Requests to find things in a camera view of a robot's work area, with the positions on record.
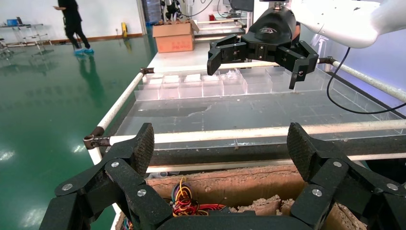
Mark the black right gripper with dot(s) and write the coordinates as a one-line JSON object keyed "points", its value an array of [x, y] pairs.
{"points": [[269, 31]]}

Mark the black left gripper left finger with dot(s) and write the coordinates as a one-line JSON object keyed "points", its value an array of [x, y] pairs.
{"points": [[95, 203]]}

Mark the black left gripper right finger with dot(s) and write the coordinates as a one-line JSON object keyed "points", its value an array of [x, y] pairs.
{"points": [[336, 177]]}

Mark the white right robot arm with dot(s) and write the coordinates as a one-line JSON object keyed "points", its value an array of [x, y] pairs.
{"points": [[349, 22]]}

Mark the white pipe shelving rack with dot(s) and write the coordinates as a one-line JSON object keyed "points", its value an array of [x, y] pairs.
{"points": [[219, 28]]}

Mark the dark monitor screen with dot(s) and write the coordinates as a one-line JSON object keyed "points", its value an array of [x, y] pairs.
{"points": [[242, 4]]}

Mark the clear acrylic divider tray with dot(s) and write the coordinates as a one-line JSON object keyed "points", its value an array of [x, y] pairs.
{"points": [[190, 90]]}

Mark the worn cardboard box with dividers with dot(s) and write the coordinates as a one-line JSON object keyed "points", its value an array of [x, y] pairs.
{"points": [[253, 184]]}

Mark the black conveyor belt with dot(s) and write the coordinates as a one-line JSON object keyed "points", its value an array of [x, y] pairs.
{"points": [[222, 134]]}

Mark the brown cardboard shipping box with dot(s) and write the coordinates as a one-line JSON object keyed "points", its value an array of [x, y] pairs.
{"points": [[174, 39]]}

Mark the background black robot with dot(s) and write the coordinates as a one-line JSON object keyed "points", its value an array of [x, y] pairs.
{"points": [[173, 9]]}

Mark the yellow floor sign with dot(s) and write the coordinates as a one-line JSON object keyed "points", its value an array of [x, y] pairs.
{"points": [[124, 29]]}

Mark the person in black clothes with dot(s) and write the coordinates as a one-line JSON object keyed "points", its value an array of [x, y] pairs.
{"points": [[73, 22]]}

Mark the open laptop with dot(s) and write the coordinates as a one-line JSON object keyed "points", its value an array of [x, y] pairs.
{"points": [[12, 22]]}

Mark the metal frame desk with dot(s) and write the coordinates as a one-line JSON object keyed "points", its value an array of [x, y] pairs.
{"points": [[30, 35]]}

